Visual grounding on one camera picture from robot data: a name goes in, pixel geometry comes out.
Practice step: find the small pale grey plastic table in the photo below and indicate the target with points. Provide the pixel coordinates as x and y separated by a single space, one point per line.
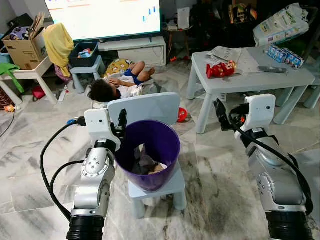
250 80

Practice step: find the light blue child chair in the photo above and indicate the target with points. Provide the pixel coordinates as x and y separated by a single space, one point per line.
150 106

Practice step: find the dark blue storage basket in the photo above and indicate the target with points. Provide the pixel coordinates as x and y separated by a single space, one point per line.
82 60

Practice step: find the red plush toy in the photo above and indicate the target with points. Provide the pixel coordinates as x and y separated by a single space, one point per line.
221 69

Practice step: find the crumpled grey paper trash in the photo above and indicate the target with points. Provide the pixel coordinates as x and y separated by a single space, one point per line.
147 162

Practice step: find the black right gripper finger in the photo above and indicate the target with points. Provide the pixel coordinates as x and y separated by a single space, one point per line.
221 114

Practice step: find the grey remote control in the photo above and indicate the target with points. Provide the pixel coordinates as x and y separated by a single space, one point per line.
272 70

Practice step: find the green cloth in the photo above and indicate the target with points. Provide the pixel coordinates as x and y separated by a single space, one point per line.
10 75

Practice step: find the blue drink carton pack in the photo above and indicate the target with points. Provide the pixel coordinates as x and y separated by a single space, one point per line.
284 56

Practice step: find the small round wooden side table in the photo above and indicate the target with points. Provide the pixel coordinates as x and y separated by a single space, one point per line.
179 31

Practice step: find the folded newspaper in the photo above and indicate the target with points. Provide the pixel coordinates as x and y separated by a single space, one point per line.
225 54

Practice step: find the light blue plastic stool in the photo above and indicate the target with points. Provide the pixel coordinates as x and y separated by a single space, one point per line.
87 72

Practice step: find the white low table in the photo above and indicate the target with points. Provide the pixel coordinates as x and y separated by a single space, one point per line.
35 74

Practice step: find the large flat screen television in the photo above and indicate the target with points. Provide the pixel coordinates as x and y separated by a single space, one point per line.
100 17

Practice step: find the small child in blue shorts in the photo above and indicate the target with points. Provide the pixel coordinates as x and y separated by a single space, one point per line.
115 85

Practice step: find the yellow cloth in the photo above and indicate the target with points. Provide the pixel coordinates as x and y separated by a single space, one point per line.
59 45

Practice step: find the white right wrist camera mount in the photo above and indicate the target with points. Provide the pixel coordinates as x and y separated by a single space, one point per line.
260 111

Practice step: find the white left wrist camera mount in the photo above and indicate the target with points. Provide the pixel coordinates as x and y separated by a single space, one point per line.
99 125

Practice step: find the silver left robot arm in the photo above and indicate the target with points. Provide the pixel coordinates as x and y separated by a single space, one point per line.
95 185

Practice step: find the small red floor item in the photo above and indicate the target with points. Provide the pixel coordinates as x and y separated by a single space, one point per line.
38 93

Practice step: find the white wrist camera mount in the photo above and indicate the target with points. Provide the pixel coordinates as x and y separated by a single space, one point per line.
99 125
260 111

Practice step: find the small orange toy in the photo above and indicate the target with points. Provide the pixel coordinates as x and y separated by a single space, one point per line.
8 108

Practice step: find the brown cardboard box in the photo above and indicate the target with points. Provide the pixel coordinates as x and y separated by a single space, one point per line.
25 52

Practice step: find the white green diaper pack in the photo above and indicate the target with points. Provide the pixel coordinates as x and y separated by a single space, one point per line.
280 25

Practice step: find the purple plastic rubbish bin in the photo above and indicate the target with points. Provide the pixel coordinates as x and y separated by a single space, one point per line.
165 145

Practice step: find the red plastic bowl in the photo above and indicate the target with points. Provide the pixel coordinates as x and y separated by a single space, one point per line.
182 115

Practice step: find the yellow patterned cushion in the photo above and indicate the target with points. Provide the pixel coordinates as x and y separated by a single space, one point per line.
115 67

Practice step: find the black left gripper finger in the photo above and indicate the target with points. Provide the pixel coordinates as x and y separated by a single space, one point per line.
123 117

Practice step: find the white television cabinet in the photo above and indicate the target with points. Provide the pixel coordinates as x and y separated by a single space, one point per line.
137 52

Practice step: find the white upright box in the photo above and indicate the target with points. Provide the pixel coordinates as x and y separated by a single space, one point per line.
184 18

